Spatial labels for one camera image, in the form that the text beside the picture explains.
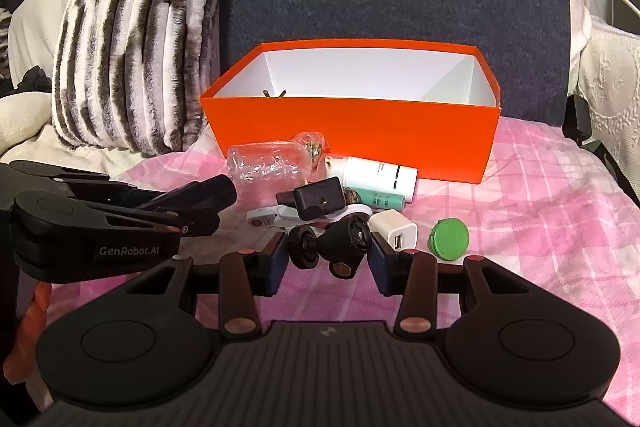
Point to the green tube with gold cap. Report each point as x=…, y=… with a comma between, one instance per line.
x=385, y=200

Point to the green round cap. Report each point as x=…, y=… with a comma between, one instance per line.
x=450, y=239

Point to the striped fluffy pillow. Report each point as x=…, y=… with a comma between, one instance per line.
x=135, y=47

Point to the black cloth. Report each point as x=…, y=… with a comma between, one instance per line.
x=35, y=82

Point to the orange cardboard box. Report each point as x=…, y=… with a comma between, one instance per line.
x=350, y=134

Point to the pink plaid blanket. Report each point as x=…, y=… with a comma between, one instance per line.
x=530, y=192

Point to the white nail clipper with magnifier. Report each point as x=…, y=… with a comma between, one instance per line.
x=272, y=217

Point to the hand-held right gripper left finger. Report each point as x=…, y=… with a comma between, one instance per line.
x=276, y=269

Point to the white lace cloth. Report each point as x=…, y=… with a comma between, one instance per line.
x=612, y=77

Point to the white pump bottle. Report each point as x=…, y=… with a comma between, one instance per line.
x=375, y=174

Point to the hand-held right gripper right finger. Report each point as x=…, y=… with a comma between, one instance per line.
x=380, y=269

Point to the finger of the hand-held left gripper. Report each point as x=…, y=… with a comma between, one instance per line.
x=202, y=219
x=220, y=189

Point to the brown wooden stick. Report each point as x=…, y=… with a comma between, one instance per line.
x=272, y=94

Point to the crushed clear plastic bottle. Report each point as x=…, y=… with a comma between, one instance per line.
x=265, y=167

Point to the black mount adapter block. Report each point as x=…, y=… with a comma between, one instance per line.
x=315, y=199

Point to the person's left hand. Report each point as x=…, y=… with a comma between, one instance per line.
x=37, y=307

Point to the cream textured blanket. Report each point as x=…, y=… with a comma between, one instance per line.
x=30, y=119

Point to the white USB charger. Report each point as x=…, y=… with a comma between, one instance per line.
x=387, y=226

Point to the black ball head mount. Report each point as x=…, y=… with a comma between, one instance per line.
x=350, y=239

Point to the small clear plastic packet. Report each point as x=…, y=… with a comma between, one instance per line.
x=310, y=144

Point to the small seashell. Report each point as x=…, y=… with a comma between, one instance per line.
x=351, y=197

